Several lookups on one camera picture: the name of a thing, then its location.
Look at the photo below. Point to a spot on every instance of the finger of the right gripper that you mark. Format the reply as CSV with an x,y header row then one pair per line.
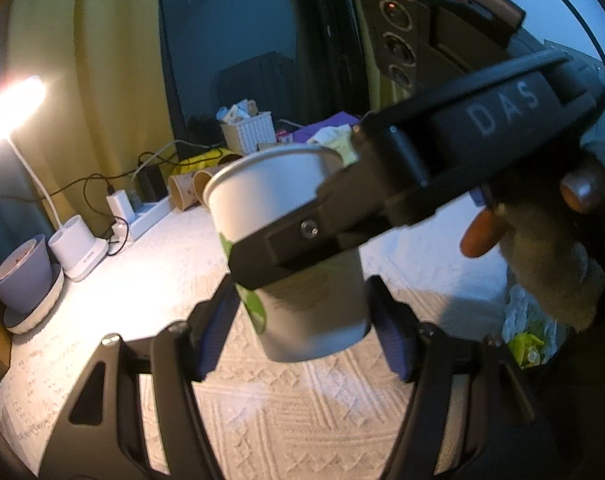
x,y
349,209

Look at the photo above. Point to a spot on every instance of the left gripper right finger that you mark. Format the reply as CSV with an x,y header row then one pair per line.
x,y
423,355

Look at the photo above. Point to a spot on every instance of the purple cloth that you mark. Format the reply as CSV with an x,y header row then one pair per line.
x,y
303,134

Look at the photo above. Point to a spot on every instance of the white plastic basket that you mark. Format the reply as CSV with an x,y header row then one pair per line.
x,y
245,137

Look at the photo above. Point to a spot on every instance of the white power strip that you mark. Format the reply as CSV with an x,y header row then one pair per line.
x,y
147,217

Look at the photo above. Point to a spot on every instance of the white patterned tablecloth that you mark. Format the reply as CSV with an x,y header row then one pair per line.
x,y
333,418

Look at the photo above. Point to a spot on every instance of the printed brown paper cup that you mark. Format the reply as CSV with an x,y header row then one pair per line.
x,y
182,191

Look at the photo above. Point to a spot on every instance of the white paper cup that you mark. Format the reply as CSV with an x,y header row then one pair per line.
x,y
305,298

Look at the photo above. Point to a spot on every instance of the grey purple bowl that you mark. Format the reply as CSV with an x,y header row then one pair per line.
x,y
26,275

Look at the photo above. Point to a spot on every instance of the gloved right hand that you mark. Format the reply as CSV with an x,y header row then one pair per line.
x,y
563,268

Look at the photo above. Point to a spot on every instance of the white charger plug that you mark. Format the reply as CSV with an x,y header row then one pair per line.
x,y
120,206

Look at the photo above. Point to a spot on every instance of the yellow tissue box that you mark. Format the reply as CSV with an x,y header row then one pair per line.
x,y
338,138

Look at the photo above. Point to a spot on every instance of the front brown paper cup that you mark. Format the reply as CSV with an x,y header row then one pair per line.
x,y
200,180

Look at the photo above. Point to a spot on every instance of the yellow curtain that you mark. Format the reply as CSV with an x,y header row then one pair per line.
x,y
105,98

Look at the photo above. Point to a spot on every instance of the white round plate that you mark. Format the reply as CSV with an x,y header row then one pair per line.
x,y
21,323

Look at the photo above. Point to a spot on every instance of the black power adapter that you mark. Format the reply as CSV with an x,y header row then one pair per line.
x,y
151,184

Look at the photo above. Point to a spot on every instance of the black camera module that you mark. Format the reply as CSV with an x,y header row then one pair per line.
x,y
413,45

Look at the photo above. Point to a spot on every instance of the yellow bag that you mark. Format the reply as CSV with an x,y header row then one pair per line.
x,y
212,158

